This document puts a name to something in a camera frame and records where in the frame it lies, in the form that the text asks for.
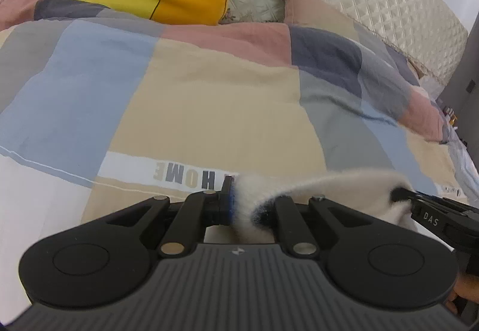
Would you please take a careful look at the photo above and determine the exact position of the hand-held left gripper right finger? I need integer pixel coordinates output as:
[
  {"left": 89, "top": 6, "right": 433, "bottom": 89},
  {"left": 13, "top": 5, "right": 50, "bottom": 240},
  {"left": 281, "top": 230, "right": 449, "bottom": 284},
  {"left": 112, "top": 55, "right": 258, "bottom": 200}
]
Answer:
[{"left": 254, "top": 195, "right": 375, "bottom": 259}]

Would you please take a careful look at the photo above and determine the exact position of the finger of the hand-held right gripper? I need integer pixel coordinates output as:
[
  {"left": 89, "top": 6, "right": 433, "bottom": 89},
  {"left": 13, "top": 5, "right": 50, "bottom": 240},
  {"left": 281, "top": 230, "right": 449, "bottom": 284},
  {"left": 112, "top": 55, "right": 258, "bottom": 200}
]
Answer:
[{"left": 390, "top": 186, "right": 446, "bottom": 210}]

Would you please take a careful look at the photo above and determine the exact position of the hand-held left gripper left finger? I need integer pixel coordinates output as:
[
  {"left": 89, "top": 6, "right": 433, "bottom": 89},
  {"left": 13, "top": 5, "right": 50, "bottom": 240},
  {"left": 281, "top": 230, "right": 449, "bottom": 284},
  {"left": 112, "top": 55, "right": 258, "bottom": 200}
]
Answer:
[{"left": 106, "top": 177, "right": 237, "bottom": 259}]

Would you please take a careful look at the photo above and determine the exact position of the cream knit sweater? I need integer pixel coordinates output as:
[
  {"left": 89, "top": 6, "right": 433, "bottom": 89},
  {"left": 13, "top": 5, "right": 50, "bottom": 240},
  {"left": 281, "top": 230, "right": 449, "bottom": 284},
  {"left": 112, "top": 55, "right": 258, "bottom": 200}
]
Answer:
[{"left": 234, "top": 168, "right": 419, "bottom": 245}]

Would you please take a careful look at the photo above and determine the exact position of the person's right hand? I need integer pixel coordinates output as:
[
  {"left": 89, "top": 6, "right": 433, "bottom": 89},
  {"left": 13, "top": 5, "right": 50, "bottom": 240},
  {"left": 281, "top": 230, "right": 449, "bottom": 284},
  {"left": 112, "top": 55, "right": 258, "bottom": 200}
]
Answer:
[{"left": 448, "top": 272, "right": 479, "bottom": 313}]

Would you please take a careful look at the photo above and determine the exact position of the colourful bedside clutter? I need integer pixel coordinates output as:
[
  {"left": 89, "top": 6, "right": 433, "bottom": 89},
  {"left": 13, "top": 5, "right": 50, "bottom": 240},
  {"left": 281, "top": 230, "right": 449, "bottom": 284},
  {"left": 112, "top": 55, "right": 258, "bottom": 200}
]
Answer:
[{"left": 442, "top": 104, "right": 459, "bottom": 130}]

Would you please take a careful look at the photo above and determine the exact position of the patchwork colour-block duvet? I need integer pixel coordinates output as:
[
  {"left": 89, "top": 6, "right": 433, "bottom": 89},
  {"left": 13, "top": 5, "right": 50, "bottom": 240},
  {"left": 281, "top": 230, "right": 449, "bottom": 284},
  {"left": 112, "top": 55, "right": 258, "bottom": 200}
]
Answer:
[{"left": 0, "top": 0, "right": 479, "bottom": 318}]

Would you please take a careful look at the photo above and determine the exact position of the grey cabinet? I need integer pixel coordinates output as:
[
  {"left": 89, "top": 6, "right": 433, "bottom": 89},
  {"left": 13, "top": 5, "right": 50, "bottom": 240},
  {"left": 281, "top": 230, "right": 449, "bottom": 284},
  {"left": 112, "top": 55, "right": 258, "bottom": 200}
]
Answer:
[{"left": 437, "top": 13, "right": 479, "bottom": 146}]

